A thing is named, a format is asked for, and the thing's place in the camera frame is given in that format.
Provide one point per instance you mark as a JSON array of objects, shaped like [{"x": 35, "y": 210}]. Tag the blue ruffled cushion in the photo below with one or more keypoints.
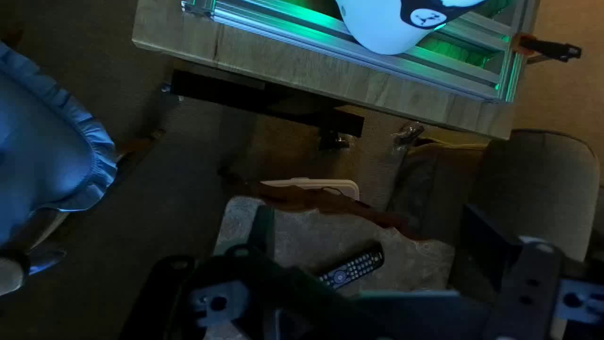
[{"x": 54, "y": 153}]

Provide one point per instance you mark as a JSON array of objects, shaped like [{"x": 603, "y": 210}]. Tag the orange black clamp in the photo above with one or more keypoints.
[{"x": 537, "y": 49}]

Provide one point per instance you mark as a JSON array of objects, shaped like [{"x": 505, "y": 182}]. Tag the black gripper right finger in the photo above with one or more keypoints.
[{"x": 535, "y": 284}]

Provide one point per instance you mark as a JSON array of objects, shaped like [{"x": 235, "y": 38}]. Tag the grey couch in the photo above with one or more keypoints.
[{"x": 535, "y": 183}]

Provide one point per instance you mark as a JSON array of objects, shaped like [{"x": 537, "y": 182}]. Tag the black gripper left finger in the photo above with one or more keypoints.
[{"x": 220, "y": 302}]

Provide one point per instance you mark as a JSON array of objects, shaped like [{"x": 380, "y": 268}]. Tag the black remote control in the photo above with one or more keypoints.
[{"x": 354, "y": 267}]

